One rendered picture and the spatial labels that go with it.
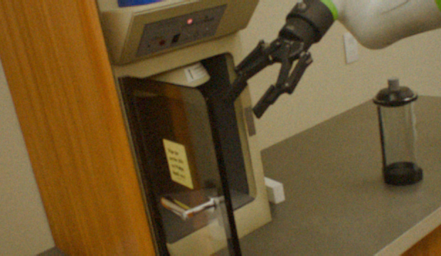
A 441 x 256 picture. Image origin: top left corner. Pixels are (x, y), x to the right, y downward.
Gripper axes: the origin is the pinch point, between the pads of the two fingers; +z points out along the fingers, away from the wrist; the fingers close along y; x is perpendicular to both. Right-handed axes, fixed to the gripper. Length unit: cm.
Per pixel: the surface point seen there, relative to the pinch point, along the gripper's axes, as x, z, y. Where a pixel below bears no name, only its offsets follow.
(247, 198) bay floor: 26.5, 10.9, -3.9
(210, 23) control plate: -14.9, -5.1, -7.0
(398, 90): 28.7, -32.1, 12.0
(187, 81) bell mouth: -4.6, 3.4, -12.4
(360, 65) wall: 82, -76, -36
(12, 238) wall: 17, 51, -48
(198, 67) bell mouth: -3.4, -1.4, -14.0
